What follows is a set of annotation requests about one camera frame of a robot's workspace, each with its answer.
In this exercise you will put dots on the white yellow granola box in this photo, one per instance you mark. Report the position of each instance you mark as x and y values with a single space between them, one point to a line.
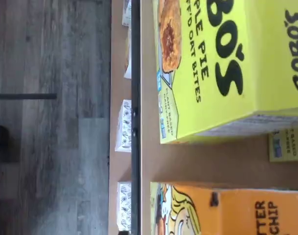
128 56

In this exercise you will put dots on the small yellow Bobo's box behind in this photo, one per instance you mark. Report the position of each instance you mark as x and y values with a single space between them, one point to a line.
283 147

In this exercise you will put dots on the blue white oatmeal box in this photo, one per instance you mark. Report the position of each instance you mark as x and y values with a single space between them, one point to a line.
126 12

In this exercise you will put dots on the black block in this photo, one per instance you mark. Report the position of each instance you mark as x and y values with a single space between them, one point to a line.
3 143

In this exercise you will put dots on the orange Bobo's peanut butter box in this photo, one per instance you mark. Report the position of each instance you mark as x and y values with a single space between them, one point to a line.
236 215

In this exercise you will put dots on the white patterned pantry box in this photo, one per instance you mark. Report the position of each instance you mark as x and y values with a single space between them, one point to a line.
124 124
124 205

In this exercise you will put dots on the black shelf rail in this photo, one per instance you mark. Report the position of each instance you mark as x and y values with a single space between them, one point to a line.
135 61

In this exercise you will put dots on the black metal floor bar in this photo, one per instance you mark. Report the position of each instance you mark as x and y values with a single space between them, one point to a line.
24 96

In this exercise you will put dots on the green Bobo's apple pie box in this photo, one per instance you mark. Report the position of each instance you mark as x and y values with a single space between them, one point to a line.
212 73

